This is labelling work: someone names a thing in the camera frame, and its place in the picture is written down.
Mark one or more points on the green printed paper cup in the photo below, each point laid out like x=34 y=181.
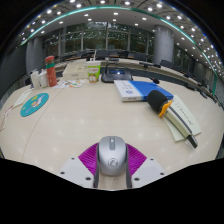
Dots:
x=93 y=73

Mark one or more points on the colourful printed leaflet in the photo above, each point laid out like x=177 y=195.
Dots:
x=70 y=83

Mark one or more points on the dark office chairs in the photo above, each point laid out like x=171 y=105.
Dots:
x=166 y=63

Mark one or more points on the white lidded ceramic mug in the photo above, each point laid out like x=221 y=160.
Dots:
x=43 y=80

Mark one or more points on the round teal mouse pad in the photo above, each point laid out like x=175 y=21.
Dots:
x=34 y=104

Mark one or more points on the cream paper notepad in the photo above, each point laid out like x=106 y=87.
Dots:
x=188 y=115

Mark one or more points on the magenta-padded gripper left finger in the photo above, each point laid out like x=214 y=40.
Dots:
x=75 y=170

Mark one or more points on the ceiling lights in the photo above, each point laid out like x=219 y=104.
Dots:
x=115 y=13

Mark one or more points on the red thermos bottle green band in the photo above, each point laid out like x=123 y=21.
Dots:
x=51 y=73

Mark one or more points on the black conference microphone unit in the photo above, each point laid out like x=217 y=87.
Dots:
x=116 y=75

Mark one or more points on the black foam handheld microphone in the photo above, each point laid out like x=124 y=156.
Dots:
x=156 y=100

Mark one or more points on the silver grey computer mouse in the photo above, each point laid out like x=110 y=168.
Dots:
x=112 y=156

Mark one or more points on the long curved conference table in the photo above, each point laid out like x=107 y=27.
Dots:
x=173 y=73

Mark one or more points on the blue and white book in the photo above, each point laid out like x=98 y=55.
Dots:
x=133 y=90

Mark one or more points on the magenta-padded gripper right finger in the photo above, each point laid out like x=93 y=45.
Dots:
x=146 y=169

